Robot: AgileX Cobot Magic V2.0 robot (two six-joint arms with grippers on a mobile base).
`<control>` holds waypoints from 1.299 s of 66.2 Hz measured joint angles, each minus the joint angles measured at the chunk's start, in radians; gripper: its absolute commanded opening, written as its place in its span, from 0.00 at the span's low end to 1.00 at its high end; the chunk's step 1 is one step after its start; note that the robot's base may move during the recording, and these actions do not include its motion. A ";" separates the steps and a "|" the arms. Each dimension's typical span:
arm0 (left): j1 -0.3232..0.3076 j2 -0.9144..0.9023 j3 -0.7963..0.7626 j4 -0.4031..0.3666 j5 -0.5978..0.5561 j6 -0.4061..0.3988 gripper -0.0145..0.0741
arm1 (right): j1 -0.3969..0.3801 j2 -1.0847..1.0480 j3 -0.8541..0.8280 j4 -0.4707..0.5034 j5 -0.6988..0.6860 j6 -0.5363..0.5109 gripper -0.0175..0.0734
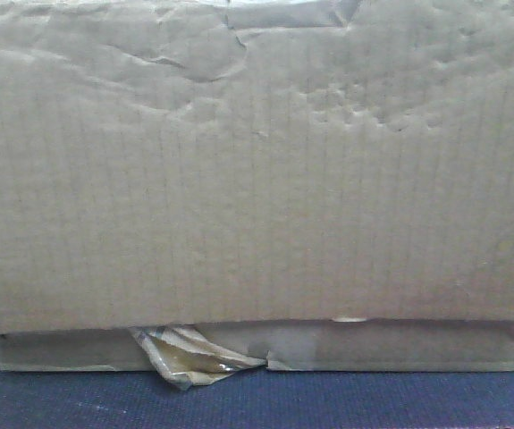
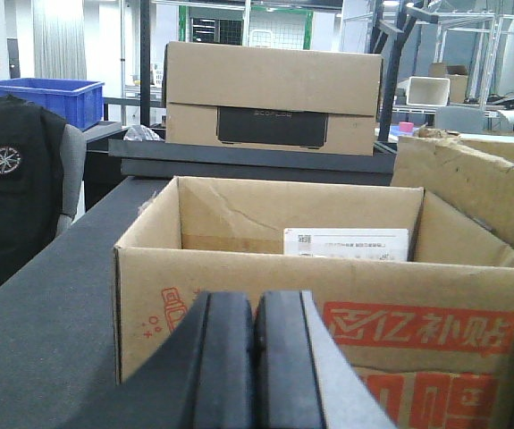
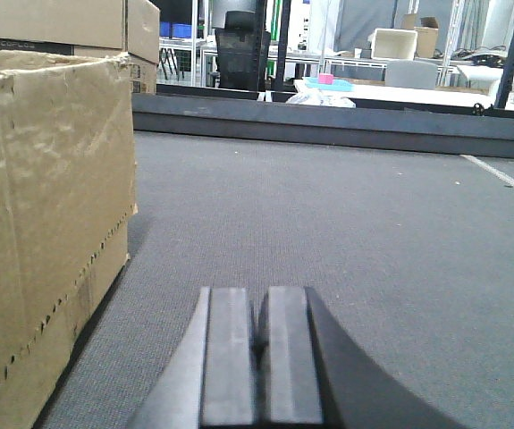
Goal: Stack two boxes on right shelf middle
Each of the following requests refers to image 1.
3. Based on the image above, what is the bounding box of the large brown cardboard box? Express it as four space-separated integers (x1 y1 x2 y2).
0 1 514 372

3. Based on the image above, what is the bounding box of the peeling clear packing tape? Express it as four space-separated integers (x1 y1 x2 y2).
130 325 267 391

